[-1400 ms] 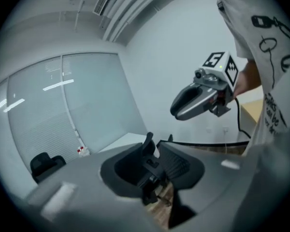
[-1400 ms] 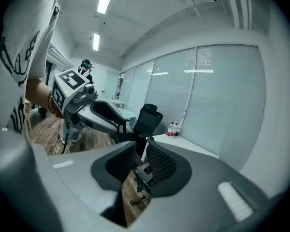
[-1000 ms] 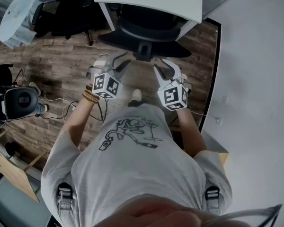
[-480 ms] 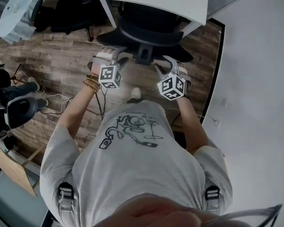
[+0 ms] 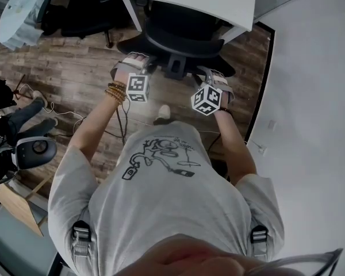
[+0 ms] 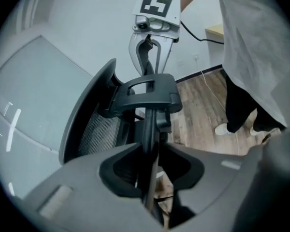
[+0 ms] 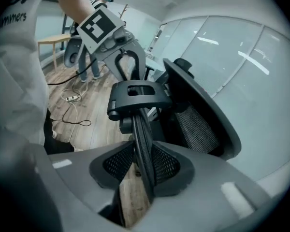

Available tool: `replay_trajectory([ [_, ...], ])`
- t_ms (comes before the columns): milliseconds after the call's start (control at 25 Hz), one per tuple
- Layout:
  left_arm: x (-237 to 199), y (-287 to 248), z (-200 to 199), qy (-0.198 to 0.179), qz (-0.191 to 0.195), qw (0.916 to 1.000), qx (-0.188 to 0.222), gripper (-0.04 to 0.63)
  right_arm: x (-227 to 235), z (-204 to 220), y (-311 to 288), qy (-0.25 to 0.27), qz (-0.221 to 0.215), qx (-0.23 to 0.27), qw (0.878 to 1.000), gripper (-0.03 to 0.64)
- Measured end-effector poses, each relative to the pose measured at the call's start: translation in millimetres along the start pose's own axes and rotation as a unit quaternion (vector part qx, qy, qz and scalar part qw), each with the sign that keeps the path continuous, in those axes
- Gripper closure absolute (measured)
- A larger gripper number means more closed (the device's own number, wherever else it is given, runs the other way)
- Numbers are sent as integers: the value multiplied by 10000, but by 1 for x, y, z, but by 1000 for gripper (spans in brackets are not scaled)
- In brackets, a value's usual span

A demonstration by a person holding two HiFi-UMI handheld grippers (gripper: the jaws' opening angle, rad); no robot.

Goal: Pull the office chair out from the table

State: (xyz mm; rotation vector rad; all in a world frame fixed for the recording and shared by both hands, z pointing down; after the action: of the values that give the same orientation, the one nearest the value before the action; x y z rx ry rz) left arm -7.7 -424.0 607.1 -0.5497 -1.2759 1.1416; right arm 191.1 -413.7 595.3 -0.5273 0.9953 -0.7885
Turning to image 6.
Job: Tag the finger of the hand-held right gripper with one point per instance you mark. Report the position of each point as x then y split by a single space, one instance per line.
164 52
133 49

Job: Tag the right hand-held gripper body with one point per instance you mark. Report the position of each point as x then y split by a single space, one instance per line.
157 4

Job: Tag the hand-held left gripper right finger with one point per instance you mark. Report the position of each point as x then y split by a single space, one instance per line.
215 175

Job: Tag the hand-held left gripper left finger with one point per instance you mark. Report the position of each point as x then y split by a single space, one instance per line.
87 187

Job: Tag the black mesh office chair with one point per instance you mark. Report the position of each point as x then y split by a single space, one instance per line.
145 98

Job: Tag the dark baseboard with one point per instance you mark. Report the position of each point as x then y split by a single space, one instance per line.
198 73

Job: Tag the white shoe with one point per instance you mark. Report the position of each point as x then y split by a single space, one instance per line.
221 129
257 131

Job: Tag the black trousers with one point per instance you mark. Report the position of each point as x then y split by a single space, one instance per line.
239 105

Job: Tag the gray shirt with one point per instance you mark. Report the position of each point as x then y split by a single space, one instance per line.
251 45

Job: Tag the gray table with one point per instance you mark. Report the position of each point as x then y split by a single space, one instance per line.
38 86

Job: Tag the white wall socket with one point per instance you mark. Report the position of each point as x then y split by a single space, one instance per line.
196 57

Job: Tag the gray door frame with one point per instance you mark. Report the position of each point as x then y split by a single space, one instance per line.
31 8

